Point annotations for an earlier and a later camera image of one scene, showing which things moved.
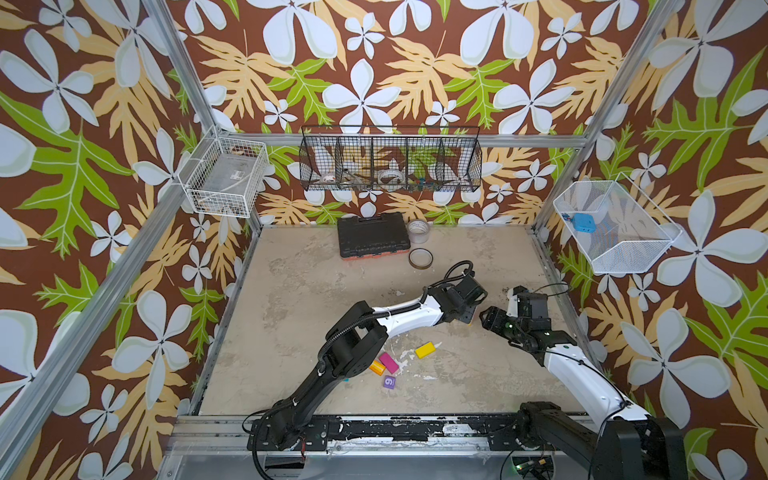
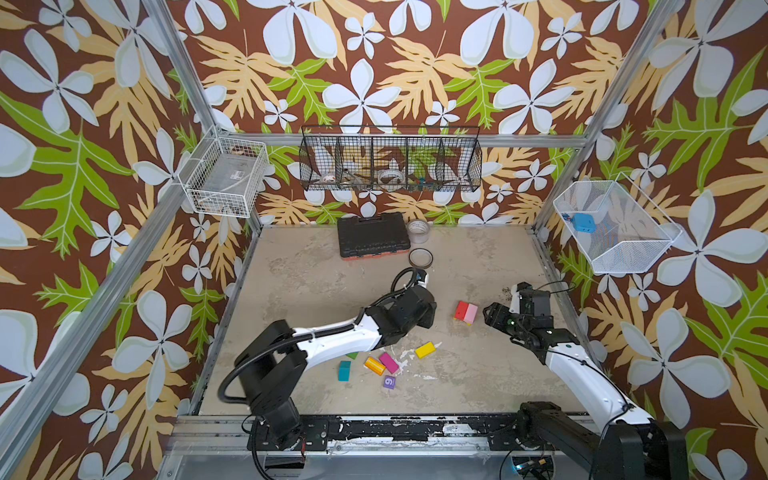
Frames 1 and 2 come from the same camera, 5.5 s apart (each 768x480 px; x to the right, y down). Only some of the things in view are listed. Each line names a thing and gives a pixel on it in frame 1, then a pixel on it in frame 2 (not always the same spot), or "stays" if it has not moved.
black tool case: (359, 238) stays
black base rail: (308, 434) stays
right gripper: (496, 318) stays
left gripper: (467, 318) -> (429, 316)
